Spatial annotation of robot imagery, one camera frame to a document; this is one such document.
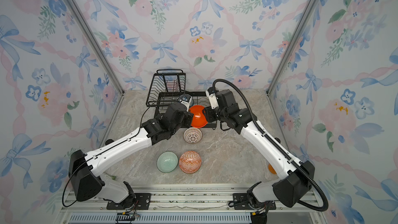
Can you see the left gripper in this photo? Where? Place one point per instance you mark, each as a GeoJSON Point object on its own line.
{"type": "Point", "coordinates": [189, 120]}

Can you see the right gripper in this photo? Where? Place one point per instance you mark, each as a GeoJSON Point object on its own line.
{"type": "Point", "coordinates": [208, 112]}

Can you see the blue floral bowl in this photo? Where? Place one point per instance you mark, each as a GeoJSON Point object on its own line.
{"type": "Point", "coordinates": [186, 100]}

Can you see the orange bowl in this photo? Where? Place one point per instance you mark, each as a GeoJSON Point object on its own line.
{"type": "Point", "coordinates": [199, 120]}

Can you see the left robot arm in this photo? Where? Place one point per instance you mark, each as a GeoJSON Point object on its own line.
{"type": "Point", "coordinates": [86, 169]}

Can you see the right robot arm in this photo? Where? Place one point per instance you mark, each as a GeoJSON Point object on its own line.
{"type": "Point", "coordinates": [293, 176]}

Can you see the white brown patterned bowl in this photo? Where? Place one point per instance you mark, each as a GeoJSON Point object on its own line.
{"type": "Point", "coordinates": [192, 135]}

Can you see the pale green bowl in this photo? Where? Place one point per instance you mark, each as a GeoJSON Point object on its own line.
{"type": "Point", "coordinates": [167, 162]}

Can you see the red white patterned bowl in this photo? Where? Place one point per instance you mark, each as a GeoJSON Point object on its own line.
{"type": "Point", "coordinates": [190, 162]}

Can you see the left dark cap bottle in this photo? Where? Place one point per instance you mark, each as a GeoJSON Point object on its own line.
{"type": "Point", "coordinates": [109, 141]}

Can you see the black wire dish rack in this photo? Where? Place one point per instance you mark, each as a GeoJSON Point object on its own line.
{"type": "Point", "coordinates": [167, 86]}

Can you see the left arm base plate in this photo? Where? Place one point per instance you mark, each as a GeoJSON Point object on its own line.
{"type": "Point", "coordinates": [139, 201]}

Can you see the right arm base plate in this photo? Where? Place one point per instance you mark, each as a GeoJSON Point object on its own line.
{"type": "Point", "coordinates": [241, 201]}

